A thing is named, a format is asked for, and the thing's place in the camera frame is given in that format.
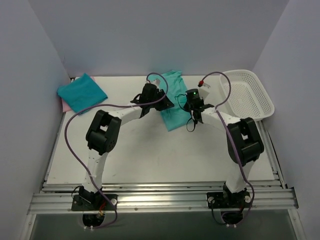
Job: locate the light green t shirt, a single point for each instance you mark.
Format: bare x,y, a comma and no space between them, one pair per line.
175,117

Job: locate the white perforated plastic basket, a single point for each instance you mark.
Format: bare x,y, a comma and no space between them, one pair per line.
247,96

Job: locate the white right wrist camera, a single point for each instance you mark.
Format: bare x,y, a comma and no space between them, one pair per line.
204,89

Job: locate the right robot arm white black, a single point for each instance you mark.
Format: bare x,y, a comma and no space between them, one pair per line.
244,143

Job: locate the aluminium rail frame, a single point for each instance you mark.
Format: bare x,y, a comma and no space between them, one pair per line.
171,211

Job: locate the folded pink t shirt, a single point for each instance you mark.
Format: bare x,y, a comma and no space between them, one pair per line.
65,106

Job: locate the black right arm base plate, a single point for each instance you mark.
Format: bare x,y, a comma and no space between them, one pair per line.
223,200

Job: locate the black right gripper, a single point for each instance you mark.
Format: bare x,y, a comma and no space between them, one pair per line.
196,115

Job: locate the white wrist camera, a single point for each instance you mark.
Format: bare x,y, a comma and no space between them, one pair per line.
155,82
204,89

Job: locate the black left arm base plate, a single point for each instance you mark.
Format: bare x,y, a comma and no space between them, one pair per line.
81,205

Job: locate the folded teal t shirt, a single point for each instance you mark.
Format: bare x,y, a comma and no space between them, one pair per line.
81,93

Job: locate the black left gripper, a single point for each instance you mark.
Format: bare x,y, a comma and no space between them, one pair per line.
164,103

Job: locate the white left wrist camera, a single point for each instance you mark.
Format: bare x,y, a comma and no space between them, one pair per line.
155,82

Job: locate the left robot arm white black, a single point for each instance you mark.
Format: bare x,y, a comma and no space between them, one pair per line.
103,133

